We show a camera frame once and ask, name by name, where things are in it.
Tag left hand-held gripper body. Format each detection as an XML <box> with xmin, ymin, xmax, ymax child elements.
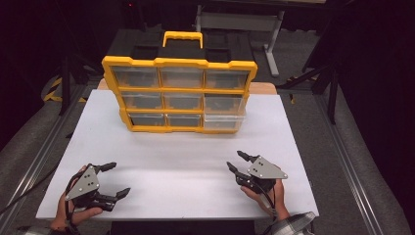
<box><xmin>64</xmin><ymin>164</ymin><xmax>119</xmax><ymax>212</ymax></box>

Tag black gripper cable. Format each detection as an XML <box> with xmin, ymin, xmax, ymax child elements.
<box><xmin>64</xmin><ymin>167</ymin><xmax>82</xmax><ymax>235</ymax></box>
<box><xmin>253</xmin><ymin>180</ymin><xmax>280</xmax><ymax>220</ymax></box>

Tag person's right hand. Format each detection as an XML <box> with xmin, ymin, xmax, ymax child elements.
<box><xmin>240</xmin><ymin>177</ymin><xmax>292</xmax><ymax>221</ymax></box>

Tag person's left hand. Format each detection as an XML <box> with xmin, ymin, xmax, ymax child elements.
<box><xmin>50</xmin><ymin>164</ymin><xmax>104</xmax><ymax>233</ymax></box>

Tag yellow black organizer case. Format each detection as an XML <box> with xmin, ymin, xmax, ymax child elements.
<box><xmin>101</xmin><ymin>30</ymin><xmax>258</xmax><ymax>135</ymax></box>

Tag black floor cable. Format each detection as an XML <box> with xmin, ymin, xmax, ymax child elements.
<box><xmin>0</xmin><ymin>163</ymin><xmax>63</xmax><ymax>216</ymax></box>

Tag clear plastic drawer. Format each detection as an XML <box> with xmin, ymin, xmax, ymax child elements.
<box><xmin>203</xmin><ymin>113</ymin><xmax>247</xmax><ymax>132</ymax></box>

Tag aluminium floor rail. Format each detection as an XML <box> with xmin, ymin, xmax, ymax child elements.
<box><xmin>0</xmin><ymin>83</ymin><xmax>86</xmax><ymax>229</ymax></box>
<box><xmin>313</xmin><ymin>93</ymin><xmax>384</xmax><ymax>235</ymax></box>

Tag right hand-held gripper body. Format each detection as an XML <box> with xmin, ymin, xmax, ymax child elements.
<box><xmin>234</xmin><ymin>155</ymin><xmax>289</xmax><ymax>194</ymax></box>

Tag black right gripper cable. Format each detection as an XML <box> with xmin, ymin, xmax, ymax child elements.
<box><xmin>253</xmin><ymin>180</ymin><xmax>280</xmax><ymax>220</ymax></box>

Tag set of clear organizer drawers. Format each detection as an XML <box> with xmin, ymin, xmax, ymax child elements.
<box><xmin>112</xmin><ymin>65</ymin><xmax>251</xmax><ymax>127</ymax></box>

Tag black metal stand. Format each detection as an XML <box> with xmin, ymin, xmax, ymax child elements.
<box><xmin>279</xmin><ymin>0</ymin><xmax>342</xmax><ymax>125</ymax></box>
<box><xmin>58</xmin><ymin>53</ymin><xmax>103</xmax><ymax>116</ymax></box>

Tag yellow black hazard tape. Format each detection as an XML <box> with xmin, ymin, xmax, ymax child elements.
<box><xmin>43</xmin><ymin>76</ymin><xmax>88</xmax><ymax>104</ymax></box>

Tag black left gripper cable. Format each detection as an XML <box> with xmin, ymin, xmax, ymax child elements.
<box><xmin>64</xmin><ymin>167</ymin><xmax>82</xmax><ymax>235</ymax></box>

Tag grey metal desk frame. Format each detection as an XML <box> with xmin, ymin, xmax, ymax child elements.
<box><xmin>195</xmin><ymin>4</ymin><xmax>286</xmax><ymax>78</ymax></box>

